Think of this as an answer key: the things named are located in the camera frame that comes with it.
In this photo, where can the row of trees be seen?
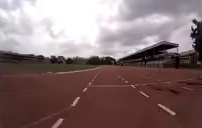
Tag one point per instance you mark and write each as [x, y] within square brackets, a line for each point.
[89, 60]

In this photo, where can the low building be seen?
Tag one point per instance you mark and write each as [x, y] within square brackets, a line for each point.
[9, 56]

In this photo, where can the red running track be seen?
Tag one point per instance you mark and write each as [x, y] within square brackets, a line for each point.
[112, 103]

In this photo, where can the grass field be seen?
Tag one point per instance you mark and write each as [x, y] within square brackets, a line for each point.
[39, 67]

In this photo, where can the roofed grandstand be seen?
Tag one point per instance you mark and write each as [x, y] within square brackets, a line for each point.
[152, 53]

